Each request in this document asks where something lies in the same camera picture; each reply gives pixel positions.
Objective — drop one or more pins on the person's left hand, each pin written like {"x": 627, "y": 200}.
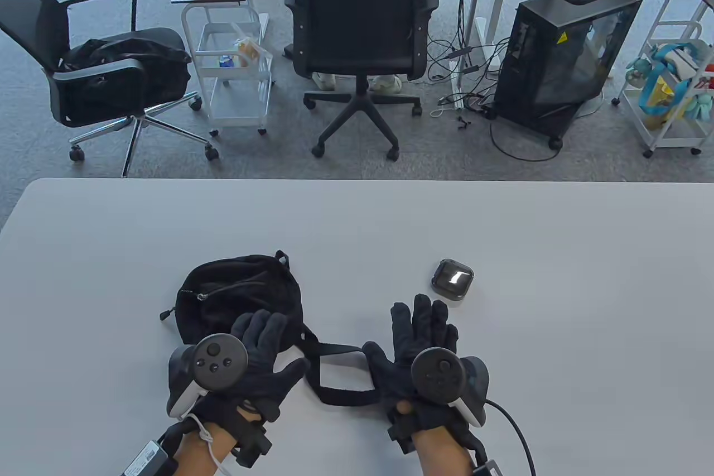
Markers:
{"x": 262, "y": 364}

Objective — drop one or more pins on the person's right hand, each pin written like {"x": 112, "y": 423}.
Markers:
{"x": 396, "y": 375}

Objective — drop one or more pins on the black backpack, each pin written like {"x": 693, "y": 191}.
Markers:
{"x": 234, "y": 297}

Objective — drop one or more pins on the small dark medicine box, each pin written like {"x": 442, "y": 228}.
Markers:
{"x": 452, "y": 287}

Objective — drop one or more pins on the person's right forearm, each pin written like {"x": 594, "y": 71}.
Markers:
{"x": 440, "y": 456}

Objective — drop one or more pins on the person's left forearm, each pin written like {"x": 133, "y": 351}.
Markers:
{"x": 195, "y": 456}

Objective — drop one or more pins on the black white left hand controller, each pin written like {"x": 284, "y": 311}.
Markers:
{"x": 215, "y": 364}

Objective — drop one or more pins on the black right glove sensor block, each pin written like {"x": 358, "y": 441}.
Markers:
{"x": 400, "y": 434}

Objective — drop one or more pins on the black glove sensor block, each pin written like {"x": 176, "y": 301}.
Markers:
{"x": 254, "y": 445}
{"x": 400, "y": 434}

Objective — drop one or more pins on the black left glove sensor block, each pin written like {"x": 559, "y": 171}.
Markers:
{"x": 254, "y": 445}

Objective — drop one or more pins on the orange snack packet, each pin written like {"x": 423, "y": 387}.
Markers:
{"x": 248, "y": 51}

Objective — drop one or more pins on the black bag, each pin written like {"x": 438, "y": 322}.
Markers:
{"x": 145, "y": 46}

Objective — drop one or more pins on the black computer tower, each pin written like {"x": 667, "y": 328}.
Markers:
{"x": 558, "y": 63}

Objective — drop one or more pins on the white trolley with toys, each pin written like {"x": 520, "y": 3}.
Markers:
{"x": 672, "y": 136}

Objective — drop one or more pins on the black office chair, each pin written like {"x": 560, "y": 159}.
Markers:
{"x": 357, "y": 7}

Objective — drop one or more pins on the teal plush toy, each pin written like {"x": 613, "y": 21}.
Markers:
{"x": 638, "y": 71}
{"x": 700, "y": 106}

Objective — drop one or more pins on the black chair with chrome base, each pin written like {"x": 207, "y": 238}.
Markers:
{"x": 28, "y": 13}

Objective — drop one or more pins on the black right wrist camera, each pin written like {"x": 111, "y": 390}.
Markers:
{"x": 490, "y": 468}

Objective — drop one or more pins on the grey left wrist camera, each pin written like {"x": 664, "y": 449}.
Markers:
{"x": 142, "y": 459}

